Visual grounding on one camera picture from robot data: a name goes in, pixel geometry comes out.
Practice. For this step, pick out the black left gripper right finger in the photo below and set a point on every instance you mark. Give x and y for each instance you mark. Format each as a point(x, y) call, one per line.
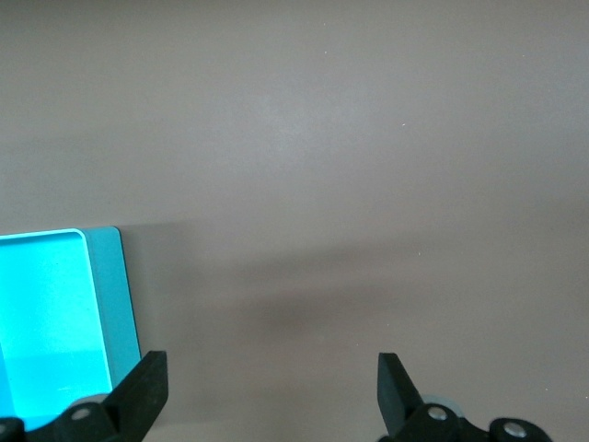
point(396, 400)

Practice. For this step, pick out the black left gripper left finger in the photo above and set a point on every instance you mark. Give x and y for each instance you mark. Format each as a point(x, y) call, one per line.
point(138, 396)

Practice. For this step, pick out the teal plastic storage bin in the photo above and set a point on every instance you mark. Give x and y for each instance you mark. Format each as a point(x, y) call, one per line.
point(46, 299)

